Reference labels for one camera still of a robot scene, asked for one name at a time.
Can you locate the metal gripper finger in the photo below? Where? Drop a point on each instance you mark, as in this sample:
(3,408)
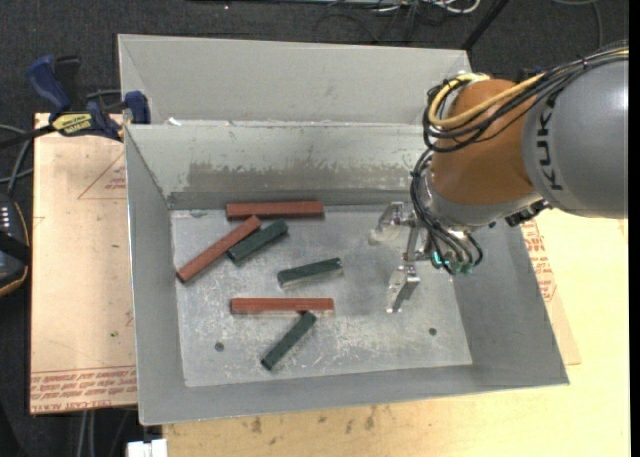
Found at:
(403,285)
(394,220)

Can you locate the dark green flat block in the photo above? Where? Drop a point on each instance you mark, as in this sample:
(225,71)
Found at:
(289,341)
(310,271)
(257,241)

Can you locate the grey metal bin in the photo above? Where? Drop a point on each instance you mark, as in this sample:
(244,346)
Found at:
(310,345)

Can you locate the red-brown flat block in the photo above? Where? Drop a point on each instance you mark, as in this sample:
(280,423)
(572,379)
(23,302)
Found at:
(282,304)
(275,209)
(217,249)

